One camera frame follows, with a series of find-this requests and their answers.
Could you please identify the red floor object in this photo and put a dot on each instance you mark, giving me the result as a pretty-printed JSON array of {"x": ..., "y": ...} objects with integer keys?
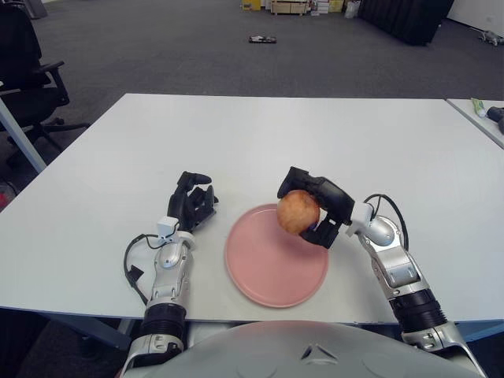
[{"x": 6, "y": 197}]

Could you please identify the grey floor object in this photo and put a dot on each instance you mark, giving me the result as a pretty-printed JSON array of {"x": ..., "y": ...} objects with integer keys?
[{"x": 492, "y": 37}]

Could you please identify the wooden crate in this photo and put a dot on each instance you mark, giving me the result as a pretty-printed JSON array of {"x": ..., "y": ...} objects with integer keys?
[{"x": 290, "y": 7}]

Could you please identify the pink round plate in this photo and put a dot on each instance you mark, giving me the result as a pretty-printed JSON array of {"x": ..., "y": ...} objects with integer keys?
[{"x": 267, "y": 271}]

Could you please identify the grey robot torso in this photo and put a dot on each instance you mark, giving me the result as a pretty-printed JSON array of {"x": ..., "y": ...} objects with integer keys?
[{"x": 256, "y": 350}]

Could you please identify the white bag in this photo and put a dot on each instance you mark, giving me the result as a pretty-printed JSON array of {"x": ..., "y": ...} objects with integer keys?
[{"x": 351, "y": 8}]

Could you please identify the dark table crossbeam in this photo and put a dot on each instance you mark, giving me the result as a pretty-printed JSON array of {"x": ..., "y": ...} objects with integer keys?
[{"x": 90, "y": 327}]

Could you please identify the black handheld controller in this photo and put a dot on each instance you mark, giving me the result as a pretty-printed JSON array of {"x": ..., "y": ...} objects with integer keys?
[{"x": 497, "y": 113}]

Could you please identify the orange-red apple with sticker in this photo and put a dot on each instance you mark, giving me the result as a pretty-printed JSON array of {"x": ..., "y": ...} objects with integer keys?
[{"x": 295, "y": 210}]

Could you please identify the green and white tube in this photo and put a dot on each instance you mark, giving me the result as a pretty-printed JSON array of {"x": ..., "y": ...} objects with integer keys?
[{"x": 478, "y": 107}]

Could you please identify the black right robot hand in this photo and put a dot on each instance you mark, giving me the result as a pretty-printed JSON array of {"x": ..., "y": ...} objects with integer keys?
[{"x": 334, "y": 201}]

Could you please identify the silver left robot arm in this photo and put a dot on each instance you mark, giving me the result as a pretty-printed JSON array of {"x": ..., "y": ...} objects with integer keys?
[{"x": 169, "y": 271}]

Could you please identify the yellow box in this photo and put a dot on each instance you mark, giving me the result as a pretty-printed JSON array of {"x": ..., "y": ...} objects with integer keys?
[{"x": 251, "y": 4}]

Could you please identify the small flat black floor item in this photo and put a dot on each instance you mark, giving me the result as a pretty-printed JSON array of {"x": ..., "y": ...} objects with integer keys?
[{"x": 263, "y": 39}]

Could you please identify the stacked cardboard boxes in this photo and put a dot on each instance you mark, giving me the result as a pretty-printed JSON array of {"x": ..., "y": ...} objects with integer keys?
[{"x": 327, "y": 6}]

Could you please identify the black fabric partition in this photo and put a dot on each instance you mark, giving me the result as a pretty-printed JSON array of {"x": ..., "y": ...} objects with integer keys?
[{"x": 405, "y": 19}]

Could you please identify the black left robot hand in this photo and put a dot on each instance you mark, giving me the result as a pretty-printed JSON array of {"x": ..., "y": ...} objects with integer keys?
[{"x": 183, "y": 206}]

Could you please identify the grey-blue table leg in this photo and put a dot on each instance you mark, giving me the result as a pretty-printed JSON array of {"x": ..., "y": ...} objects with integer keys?
[{"x": 19, "y": 134}]

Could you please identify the black office chair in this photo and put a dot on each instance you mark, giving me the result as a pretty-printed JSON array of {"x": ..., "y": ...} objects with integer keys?
[{"x": 23, "y": 78}]

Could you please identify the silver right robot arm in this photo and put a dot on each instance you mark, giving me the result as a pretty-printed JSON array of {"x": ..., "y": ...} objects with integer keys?
[{"x": 397, "y": 267}]

